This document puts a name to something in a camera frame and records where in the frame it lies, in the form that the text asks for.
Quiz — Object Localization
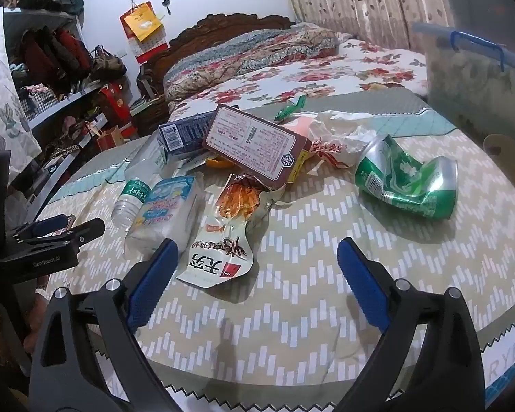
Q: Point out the orange paper gift bag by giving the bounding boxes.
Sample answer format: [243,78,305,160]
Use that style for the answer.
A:
[95,125,123,152]

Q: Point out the dark wooden nightstand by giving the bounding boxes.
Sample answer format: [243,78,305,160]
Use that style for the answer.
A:
[131,94,170,136]

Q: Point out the carved wooden headboard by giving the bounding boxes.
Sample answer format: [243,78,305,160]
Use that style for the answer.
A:
[139,14,297,95]

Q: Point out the beige plastic stool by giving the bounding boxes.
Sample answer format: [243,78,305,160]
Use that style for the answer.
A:
[483,134,515,168]

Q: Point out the hanging dark clothes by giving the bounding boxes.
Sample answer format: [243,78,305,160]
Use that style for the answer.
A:
[21,26,91,82]

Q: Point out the green wrapper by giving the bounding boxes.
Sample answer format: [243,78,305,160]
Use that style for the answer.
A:
[274,96,306,122]

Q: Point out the yellow orange wrapper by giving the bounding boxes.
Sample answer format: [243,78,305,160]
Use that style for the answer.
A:
[289,150,310,181]

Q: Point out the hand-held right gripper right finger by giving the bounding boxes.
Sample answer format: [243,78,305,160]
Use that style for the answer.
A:
[332,237,485,412]

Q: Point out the pink wrapper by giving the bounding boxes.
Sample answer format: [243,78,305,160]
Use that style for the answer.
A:
[289,112,318,138]

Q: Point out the red wall calendar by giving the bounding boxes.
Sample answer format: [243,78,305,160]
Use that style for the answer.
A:
[120,2,169,64]

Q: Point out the white tissue packet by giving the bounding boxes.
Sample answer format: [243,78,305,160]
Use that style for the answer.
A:
[124,175,204,258]

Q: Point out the clear plastic water bottle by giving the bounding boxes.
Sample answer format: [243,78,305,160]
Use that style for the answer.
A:
[112,131,172,229]

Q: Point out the dark handbag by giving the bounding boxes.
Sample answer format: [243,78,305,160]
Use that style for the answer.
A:
[88,45,127,82]

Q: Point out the leaf patterned curtain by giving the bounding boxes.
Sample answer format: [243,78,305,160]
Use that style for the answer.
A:
[279,0,456,50]

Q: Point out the red gift bag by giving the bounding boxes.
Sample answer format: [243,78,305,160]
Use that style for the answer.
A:
[101,82,136,138]

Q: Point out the orange printed snack packet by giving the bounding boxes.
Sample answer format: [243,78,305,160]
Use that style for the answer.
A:
[176,172,286,289]

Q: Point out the white wrapper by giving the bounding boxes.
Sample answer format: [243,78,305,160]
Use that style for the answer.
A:
[309,111,380,168]

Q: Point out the clear plastic storage bin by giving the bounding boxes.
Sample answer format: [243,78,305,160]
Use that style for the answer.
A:
[412,21,515,138]

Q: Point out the crushed green can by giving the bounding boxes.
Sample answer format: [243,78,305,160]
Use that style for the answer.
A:
[354,133,459,220]

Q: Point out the white printed tote bag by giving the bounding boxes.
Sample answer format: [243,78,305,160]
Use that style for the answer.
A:
[0,6,43,168]

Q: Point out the blue white carton box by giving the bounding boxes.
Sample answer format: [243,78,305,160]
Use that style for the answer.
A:
[158,111,219,155]

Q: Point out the floral quilt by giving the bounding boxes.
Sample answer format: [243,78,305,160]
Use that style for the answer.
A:
[163,23,340,104]

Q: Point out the white floral bedsheet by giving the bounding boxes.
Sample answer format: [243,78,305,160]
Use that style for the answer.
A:
[167,38,427,121]

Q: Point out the chevron patterned blanket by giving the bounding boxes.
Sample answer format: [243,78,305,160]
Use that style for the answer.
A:
[26,81,515,412]

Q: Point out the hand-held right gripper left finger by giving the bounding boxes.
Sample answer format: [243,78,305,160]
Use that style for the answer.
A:
[28,238,185,412]

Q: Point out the grey shelf rack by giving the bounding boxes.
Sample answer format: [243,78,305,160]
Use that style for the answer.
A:
[0,9,138,224]

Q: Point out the brown cardboard box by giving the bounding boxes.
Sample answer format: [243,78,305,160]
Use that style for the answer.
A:
[204,104,313,192]

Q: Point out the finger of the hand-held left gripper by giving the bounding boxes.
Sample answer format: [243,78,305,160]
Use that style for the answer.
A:
[26,218,106,250]
[12,215,76,240]

